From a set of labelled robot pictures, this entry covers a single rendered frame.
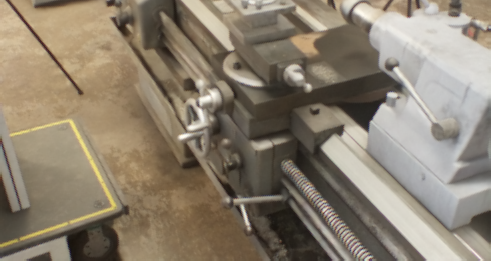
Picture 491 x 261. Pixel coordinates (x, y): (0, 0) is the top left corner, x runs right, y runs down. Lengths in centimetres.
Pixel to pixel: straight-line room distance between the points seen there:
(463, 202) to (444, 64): 32
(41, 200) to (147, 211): 53
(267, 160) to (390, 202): 41
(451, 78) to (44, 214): 150
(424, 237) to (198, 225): 136
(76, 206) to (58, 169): 25
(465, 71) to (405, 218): 37
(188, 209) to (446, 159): 149
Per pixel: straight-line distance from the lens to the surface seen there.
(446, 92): 146
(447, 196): 144
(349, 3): 180
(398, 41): 157
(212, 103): 176
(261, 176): 176
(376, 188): 154
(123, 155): 302
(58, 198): 235
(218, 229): 258
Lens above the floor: 183
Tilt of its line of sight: 36 degrees down
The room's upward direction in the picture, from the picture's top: straight up
